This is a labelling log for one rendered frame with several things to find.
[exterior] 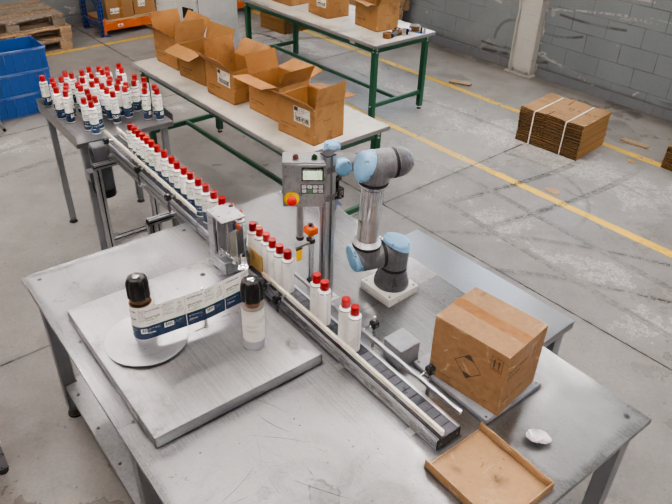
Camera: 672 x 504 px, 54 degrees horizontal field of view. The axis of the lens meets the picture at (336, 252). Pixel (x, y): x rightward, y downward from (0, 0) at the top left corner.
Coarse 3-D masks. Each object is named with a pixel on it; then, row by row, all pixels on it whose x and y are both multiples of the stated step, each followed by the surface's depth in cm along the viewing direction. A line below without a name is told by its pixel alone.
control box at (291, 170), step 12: (288, 156) 248; (300, 156) 248; (288, 168) 244; (300, 168) 244; (324, 168) 245; (288, 180) 247; (300, 180) 247; (324, 180) 248; (288, 192) 250; (300, 192) 250; (324, 192) 251; (300, 204) 253; (312, 204) 253; (324, 204) 254
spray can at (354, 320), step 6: (354, 306) 237; (354, 312) 237; (348, 318) 239; (354, 318) 238; (360, 318) 238; (348, 324) 240; (354, 324) 239; (360, 324) 240; (348, 330) 242; (354, 330) 240; (360, 330) 242; (348, 336) 243; (354, 336) 242; (360, 336) 244; (348, 342) 245; (354, 342) 243; (354, 348) 245
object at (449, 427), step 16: (256, 272) 287; (272, 288) 278; (304, 304) 270; (368, 352) 247; (384, 368) 240; (400, 384) 234; (400, 400) 228; (416, 400) 228; (416, 416) 222; (432, 416) 222; (432, 432) 217; (448, 432) 216
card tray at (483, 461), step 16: (480, 432) 223; (464, 448) 217; (480, 448) 217; (496, 448) 217; (512, 448) 213; (432, 464) 207; (448, 464) 212; (464, 464) 212; (480, 464) 212; (496, 464) 212; (512, 464) 212; (528, 464) 209; (448, 480) 202; (464, 480) 207; (480, 480) 207; (496, 480) 207; (512, 480) 207; (528, 480) 207; (544, 480) 206; (464, 496) 198; (480, 496) 202; (496, 496) 202; (512, 496) 202; (528, 496) 202; (544, 496) 203
